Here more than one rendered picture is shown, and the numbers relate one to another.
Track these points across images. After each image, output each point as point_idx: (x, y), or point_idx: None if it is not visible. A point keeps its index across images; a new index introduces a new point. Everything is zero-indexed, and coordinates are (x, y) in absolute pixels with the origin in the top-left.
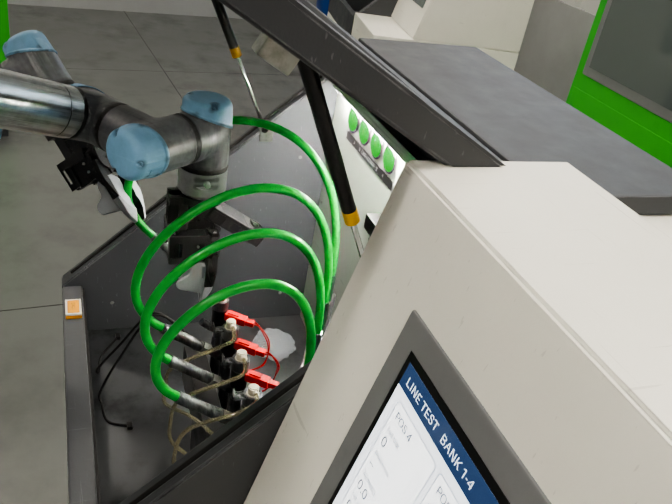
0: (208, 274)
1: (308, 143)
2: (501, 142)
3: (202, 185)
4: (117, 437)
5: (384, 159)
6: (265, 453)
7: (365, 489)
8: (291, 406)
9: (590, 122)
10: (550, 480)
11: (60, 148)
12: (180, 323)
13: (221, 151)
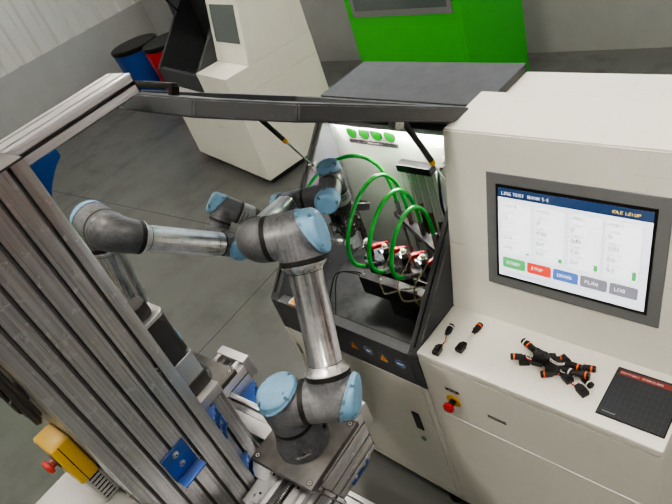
0: (362, 233)
1: (330, 157)
2: (440, 98)
3: (344, 198)
4: None
5: (387, 138)
6: (450, 269)
7: (509, 236)
8: (451, 243)
9: (453, 64)
10: (569, 178)
11: None
12: (393, 246)
13: (344, 179)
